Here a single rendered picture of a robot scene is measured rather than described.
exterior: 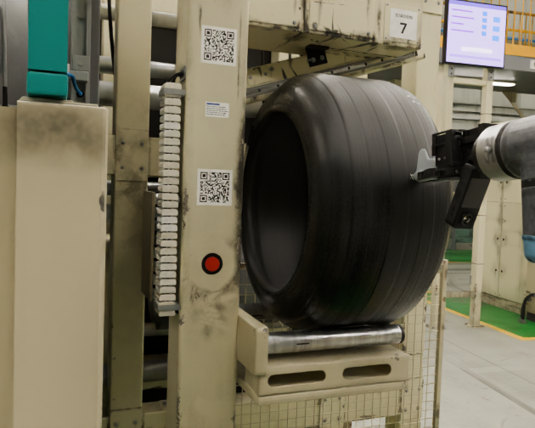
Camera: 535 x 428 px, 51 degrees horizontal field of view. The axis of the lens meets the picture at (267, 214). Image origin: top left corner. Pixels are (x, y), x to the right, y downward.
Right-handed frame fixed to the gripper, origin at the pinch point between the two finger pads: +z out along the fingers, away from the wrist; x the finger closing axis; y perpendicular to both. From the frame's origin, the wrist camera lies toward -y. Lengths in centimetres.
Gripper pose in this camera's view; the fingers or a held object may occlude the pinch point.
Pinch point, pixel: (419, 180)
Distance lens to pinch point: 113.2
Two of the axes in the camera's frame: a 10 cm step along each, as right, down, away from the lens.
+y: -0.1, -10.0, 0.5
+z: -3.6, 0.5, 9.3
